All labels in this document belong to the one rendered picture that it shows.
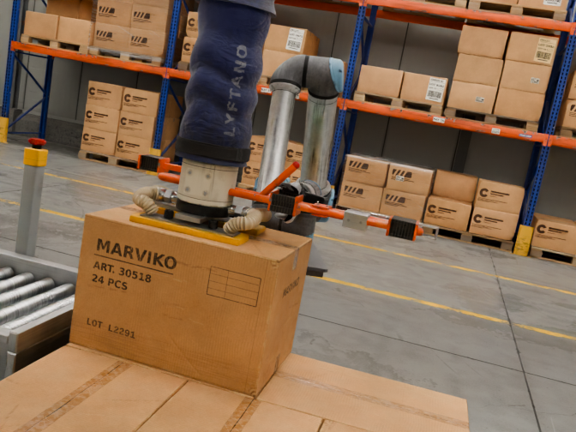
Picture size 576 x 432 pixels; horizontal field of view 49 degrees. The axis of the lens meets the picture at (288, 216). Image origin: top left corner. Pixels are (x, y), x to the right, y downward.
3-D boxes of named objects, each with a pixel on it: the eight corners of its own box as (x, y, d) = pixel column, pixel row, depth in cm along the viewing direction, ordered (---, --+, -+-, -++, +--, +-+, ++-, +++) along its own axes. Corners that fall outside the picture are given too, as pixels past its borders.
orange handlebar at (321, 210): (122, 175, 197) (123, 163, 196) (163, 170, 226) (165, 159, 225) (422, 240, 178) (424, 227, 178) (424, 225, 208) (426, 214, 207)
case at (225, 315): (68, 342, 192) (84, 213, 185) (133, 308, 230) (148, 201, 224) (255, 398, 178) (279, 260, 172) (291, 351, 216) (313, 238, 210)
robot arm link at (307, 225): (281, 238, 228) (285, 204, 226) (314, 243, 227) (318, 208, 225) (279, 243, 218) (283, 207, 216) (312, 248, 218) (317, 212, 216)
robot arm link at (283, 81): (273, 45, 228) (243, 230, 216) (308, 49, 227) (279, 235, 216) (275, 58, 240) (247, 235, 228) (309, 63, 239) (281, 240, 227)
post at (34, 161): (-1, 374, 277) (24, 147, 261) (9, 369, 284) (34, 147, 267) (13, 378, 276) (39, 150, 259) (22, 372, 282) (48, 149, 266)
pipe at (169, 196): (133, 208, 187) (135, 189, 186) (168, 200, 211) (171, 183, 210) (242, 233, 180) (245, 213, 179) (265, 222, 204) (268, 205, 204)
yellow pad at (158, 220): (128, 221, 186) (130, 204, 185) (143, 217, 195) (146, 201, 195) (237, 247, 179) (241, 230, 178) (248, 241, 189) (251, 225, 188)
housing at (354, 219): (341, 226, 183) (344, 211, 182) (344, 223, 189) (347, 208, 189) (364, 231, 181) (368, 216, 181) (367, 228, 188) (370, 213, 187)
